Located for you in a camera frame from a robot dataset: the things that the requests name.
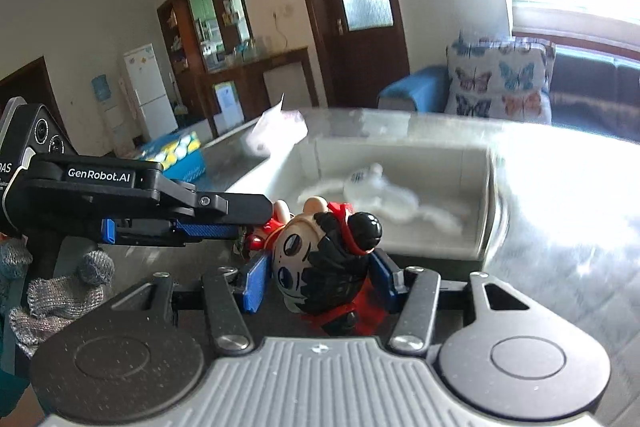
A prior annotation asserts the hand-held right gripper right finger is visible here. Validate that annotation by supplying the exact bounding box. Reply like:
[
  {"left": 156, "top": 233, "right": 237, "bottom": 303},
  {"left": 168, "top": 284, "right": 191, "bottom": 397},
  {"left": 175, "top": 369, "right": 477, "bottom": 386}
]
[{"left": 370, "top": 249, "right": 542, "bottom": 355}]

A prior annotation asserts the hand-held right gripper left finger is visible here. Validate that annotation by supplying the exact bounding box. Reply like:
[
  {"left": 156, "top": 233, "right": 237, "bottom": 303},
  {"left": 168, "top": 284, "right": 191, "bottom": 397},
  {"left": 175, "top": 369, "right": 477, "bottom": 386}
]
[{"left": 125, "top": 251, "right": 274, "bottom": 355}]

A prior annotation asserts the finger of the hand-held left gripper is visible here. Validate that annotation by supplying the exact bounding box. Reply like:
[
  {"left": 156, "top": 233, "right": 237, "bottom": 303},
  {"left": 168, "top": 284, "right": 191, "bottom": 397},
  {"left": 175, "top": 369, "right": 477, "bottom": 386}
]
[{"left": 170, "top": 189, "right": 275, "bottom": 249}]

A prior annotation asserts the black-haired doll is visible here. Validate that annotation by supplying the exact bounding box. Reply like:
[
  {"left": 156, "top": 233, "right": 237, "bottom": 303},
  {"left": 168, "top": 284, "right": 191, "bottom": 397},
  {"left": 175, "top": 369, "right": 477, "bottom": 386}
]
[{"left": 272, "top": 202, "right": 397, "bottom": 339}]

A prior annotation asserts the grey cardboard box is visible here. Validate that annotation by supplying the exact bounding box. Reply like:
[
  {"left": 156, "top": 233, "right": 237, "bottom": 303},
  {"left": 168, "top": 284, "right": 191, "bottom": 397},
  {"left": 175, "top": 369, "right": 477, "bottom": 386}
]
[{"left": 200, "top": 127, "right": 503, "bottom": 261}]

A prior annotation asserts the blue dotted tissue box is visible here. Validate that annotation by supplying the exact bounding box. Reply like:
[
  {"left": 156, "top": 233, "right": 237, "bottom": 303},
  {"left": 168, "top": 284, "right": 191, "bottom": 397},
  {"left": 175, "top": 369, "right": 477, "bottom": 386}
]
[{"left": 135, "top": 129, "right": 209, "bottom": 182}]

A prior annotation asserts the white rabbit toy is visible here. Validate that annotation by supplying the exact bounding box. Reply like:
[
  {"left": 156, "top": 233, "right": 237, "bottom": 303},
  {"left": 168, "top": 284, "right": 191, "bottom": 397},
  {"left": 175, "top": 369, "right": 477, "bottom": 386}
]
[{"left": 299, "top": 163, "right": 472, "bottom": 234}]

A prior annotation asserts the white tissue pack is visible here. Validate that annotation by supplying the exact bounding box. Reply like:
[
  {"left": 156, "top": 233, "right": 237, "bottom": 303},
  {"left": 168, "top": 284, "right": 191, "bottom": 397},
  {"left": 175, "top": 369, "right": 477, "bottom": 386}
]
[{"left": 244, "top": 93, "right": 309, "bottom": 158}]

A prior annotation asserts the water dispenser with blue bottle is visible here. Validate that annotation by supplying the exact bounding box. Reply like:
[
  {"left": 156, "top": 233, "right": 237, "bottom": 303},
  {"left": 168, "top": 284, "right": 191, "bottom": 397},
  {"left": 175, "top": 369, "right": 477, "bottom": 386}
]
[{"left": 91, "top": 74, "right": 135, "bottom": 158}]

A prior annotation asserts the blue-bordered paper sheet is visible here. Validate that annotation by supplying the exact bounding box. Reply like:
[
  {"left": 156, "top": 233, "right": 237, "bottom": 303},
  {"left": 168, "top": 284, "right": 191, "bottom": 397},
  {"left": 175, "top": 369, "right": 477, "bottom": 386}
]
[{"left": 214, "top": 82, "right": 244, "bottom": 132}]

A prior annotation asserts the white refrigerator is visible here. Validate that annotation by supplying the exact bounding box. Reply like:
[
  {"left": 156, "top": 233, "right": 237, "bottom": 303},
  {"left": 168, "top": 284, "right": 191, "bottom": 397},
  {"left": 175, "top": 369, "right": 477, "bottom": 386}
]
[{"left": 122, "top": 43, "right": 179, "bottom": 140}]

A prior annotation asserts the dark brown plain door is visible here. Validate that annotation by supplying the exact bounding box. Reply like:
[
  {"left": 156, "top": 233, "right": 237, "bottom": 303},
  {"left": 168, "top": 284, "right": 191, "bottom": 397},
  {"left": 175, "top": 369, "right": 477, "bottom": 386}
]
[{"left": 0, "top": 56, "right": 67, "bottom": 132}]

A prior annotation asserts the dark wooden sideboard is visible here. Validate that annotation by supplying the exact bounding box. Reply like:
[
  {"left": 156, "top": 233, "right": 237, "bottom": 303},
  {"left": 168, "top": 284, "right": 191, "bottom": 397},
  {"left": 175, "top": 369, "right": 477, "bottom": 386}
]
[{"left": 197, "top": 47, "right": 321, "bottom": 138}]

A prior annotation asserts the dark wooden display cabinet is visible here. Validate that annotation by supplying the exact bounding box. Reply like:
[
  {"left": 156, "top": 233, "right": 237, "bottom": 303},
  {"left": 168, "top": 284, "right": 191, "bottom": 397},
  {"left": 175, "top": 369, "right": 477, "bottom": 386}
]
[{"left": 156, "top": 0, "right": 254, "bottom": 128}]

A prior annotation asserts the blue sofa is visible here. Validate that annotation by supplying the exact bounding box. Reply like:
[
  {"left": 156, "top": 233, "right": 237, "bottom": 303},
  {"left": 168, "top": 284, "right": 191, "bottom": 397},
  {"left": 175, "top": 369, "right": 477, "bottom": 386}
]
[{"left": 377, "top": 27, "right": 640, "bottom": 142}]

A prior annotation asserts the brown glazed wooden door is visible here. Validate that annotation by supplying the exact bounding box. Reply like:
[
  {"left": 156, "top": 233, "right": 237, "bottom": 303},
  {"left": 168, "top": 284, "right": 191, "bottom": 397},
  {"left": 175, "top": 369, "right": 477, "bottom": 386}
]
[{"left": 286, "top": 0, "right": 412, "bottom": 108}]

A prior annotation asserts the butterfly print cushion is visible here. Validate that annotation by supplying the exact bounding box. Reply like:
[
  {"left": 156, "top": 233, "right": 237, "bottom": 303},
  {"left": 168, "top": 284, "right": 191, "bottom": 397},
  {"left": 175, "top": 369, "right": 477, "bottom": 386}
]
[{"left": 445, "top": 33, "right": 557, "bottom": 126}]

